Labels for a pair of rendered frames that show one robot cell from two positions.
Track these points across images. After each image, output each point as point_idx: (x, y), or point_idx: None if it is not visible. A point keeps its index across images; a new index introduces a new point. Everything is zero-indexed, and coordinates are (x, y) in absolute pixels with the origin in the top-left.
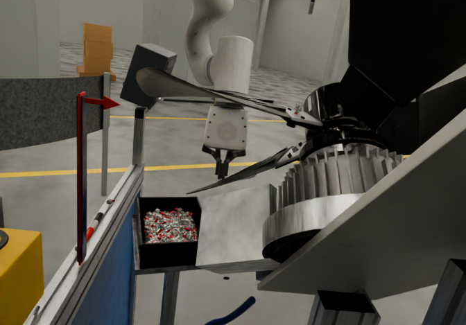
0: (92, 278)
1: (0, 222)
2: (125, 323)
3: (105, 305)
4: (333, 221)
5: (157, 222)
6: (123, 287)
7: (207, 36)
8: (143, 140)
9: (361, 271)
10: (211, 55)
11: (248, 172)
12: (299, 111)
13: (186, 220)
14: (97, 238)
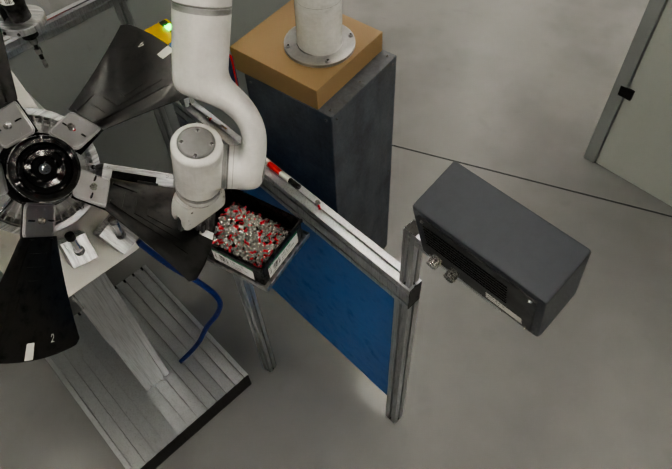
0: (261, 186)
1: (327, 130)
2: (380, 378)
3: (311, 262)
4: (31, 98)
5: (265, 230)
6: (363, 326)
7: (238, 127)
8: (405, 261)
9: None
10: (232, 147)
11: (143, 189)
12: (76, 142)
13: (248, 253)
14: (269, 175)
